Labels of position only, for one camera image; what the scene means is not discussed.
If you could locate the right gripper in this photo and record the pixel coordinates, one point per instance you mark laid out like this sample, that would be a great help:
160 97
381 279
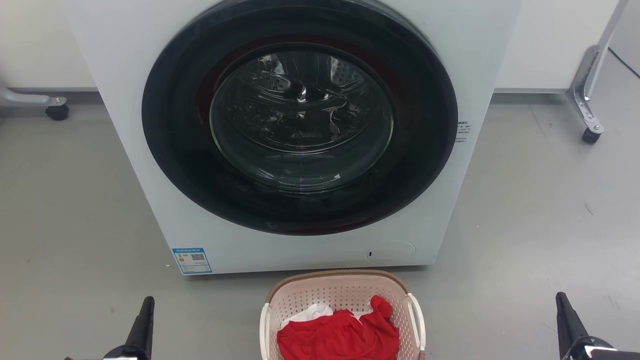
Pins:
595 351

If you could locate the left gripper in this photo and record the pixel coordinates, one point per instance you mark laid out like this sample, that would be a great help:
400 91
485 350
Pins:
125 355

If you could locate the beige perforated laundry basket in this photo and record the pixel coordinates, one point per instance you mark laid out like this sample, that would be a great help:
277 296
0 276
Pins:
340 290

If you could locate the blue energy label sticker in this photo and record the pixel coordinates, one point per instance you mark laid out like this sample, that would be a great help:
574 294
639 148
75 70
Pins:
191 260

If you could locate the white garment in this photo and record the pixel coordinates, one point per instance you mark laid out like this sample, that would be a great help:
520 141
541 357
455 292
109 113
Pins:
312 312

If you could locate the black caster wheel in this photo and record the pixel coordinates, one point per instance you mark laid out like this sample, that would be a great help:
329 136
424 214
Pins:
591 136
57 112

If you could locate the round white filter cover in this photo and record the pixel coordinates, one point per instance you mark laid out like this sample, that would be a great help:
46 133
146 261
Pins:
392 252

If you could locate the red garment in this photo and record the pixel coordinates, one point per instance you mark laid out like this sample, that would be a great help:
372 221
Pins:
340 337

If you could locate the black round washer door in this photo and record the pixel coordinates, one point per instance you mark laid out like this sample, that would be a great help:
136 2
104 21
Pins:
175 130

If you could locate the white front-load washing machine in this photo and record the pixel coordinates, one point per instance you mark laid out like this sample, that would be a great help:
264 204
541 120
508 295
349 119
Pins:
125 100

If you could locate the silver metal stand leg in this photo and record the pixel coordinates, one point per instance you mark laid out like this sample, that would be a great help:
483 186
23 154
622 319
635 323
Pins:
587 75

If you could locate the grey metal stand leg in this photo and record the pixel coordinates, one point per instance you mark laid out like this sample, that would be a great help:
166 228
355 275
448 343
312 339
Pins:
25 98

